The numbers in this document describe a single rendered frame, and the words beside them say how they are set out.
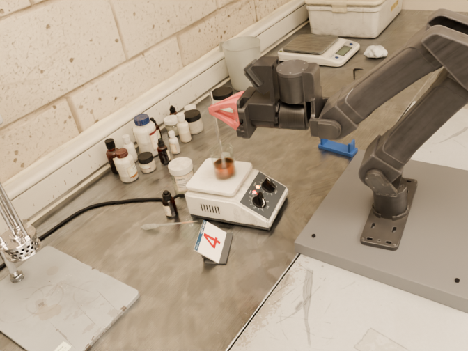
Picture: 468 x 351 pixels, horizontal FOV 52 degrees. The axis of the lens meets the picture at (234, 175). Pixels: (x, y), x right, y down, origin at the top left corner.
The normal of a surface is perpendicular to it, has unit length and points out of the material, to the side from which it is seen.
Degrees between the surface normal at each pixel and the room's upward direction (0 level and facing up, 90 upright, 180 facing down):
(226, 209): 90
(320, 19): 93
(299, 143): 0
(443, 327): 0
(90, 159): 90
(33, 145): 90
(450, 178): 4
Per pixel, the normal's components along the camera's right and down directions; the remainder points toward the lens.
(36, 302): -0.15, -0.81
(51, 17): 0.81, 0.22
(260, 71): -0.37, 0.58
